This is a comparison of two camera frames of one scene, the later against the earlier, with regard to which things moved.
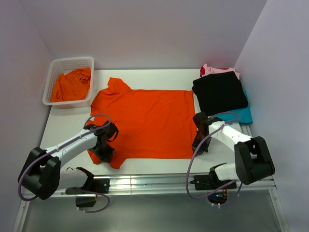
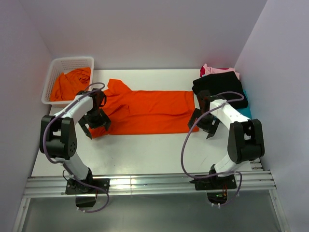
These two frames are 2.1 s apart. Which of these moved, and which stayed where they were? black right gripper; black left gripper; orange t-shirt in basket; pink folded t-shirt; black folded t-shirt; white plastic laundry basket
Moved: black right gripper; black left gripper
Stayed: black folded t-shirt; white plastic laundry basket; pink folded t-shirt; orange t-shirt in basket
